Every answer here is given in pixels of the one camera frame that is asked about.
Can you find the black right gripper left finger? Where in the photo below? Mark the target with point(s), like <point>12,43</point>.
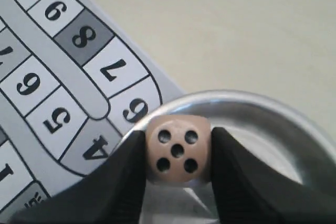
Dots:
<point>113,193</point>

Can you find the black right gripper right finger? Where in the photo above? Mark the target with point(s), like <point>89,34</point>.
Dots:
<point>247,190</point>

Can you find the beige wooden die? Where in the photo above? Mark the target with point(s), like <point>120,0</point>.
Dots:
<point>178,150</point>

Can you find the stainless steel round bowl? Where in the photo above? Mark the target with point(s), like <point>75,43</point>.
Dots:
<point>276,134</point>

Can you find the paper number game board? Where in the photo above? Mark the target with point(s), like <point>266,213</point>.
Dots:
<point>72,84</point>

